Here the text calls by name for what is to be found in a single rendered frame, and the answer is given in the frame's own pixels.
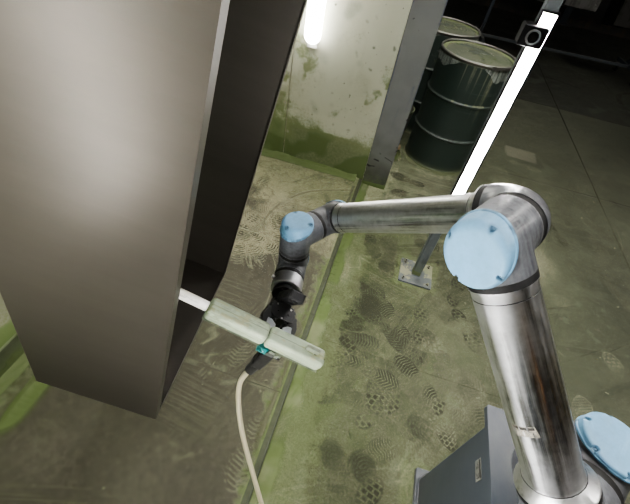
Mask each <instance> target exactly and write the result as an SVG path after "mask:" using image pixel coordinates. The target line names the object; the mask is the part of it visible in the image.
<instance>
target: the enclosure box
mask: <svg viewBox="0 0 630 504"><path fill-rule="evenodd" d="M306 4H307V0H0V293H1V296H2V298H3V301H4V303H5V306H6V308H7V310H8V313H9V315H10V318H11V320H12V323H13V325H14V328H15V330H16V332H17V335H18V337H19V340H20V342H21V345H22V347H23V350H24V352H25V354H26V357H27V359H28V362H29V364H30V367H31V369H32V371H33V374H34V376H35V379H36V381H38V382H41V383H44V384H47V385H50V386H53V387H56V388H60V389H63V390H66V391H69V392H72V393H75V394H78V395H81V396H84V397H88V398H91V399H94V400H97V401H100V402H103V403H106V404H109V405H112V406H115V407H119V408H122V409H125V410H128V411H131V412H134V413H137V414H140V415H143V416H146V417H150V418H153V419H156V418H157V415H158V413H159V411H160V409H161V407H162V405H163V403H164V401H165V399H166V397H167V395H168V392H169V390H170V388H171V386H172V384H173V382H174V380H175V378H176V376H177V374H178V372H179V369H180V367H181V365H182V363H183V361H184V359H185V357H186V355H187V353H188V351H189V349H190V346H191V344H192V342H193V340H194V338H195V336H196V334H197V332H198V330H199V328H200V325H201V323H202V321H203V320H202V316H203V314H204V312H205V311H203V310H201V309H199V308H197V307H195V306H193V305H191V304H188V303H186V302H184V301H182V300H180V299H179V295H180V289H181V288H182V289H184V290H187V291H189V292H191V293H193V294H195V295H197V296H199V297H201V298H203V299H205V300H207V301H209V302H211V300H212V299H213V298H214V296H215V294H216V292H217V290H218V288H219V286H220V284H221V282H222V279H223V277H224V275H225V273H226V270H227V266H228V263H229V260H230V256H231V253H232V250H233V246H234V243H235V240H236V236H237V233H238V230H239V226H240V223H241V220H242V216H243V213H244V210H245V206H246V203H247V200H248V196H249V193H250V190H251V186H252V183H253V180H254V177H255V173H256V170H257V167H258V163H259V160H260V157H261V153H262V150H263V147H264V143H265V140H266V137H267V133H268V130H269V127H270V123H271V120H272V117H273V113H274V110H275V107H276V103H277V100H278V97H279V93H280V90H281V87H282V83H283V80H284V77H285V73H286V70H287V67H288V63H289V60H290V57H291V53H292V50H293V47H294V43H295V40H296V37H297V33H298V30H299V27H300V23H301V20H302V17H303V14H304V10H305V7H306Z"/></svg>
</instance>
